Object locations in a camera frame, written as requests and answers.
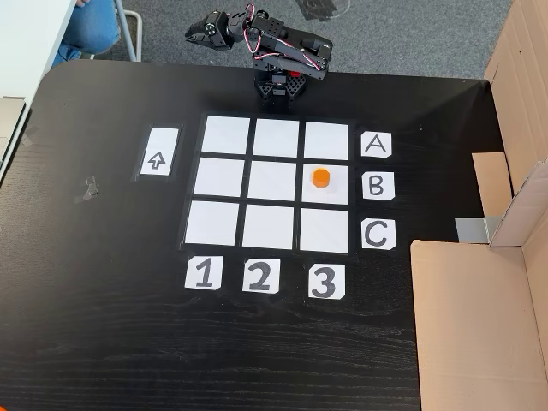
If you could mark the grey metal chair frame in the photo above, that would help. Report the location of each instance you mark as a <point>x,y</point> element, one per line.
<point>138,38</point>

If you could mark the paper sheet number 1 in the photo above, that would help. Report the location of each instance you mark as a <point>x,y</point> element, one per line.
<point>203,273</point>

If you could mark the paper sheet number 2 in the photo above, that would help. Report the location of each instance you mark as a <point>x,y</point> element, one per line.
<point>261,276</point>

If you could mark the white desk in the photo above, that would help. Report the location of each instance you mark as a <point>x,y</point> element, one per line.
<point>25,43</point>

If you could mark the white nine-square grid sheet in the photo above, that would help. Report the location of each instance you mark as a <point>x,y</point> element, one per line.
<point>272,182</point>

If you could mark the paper sheet letter A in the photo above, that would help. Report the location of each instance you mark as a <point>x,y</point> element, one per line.
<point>377,144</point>

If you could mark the paper sheet letter C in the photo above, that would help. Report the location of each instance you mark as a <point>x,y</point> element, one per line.
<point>377,234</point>

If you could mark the paper sheet with arrow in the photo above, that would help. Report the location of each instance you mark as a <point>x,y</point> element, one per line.
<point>150,169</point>

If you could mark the person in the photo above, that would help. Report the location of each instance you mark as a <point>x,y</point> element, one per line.
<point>90,30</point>

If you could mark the round orange token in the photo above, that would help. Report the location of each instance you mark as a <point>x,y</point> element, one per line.
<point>320,177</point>

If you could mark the crumpled clear tape piece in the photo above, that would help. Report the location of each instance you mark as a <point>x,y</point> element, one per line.
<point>90,188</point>

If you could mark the paper sheet letter B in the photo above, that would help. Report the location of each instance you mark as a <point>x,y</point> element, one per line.
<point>377,186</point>

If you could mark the brown cardboard box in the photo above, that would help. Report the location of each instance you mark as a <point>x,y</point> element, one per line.
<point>471,321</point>

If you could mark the paper sheet number 3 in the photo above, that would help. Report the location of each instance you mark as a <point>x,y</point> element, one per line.
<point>326,281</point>

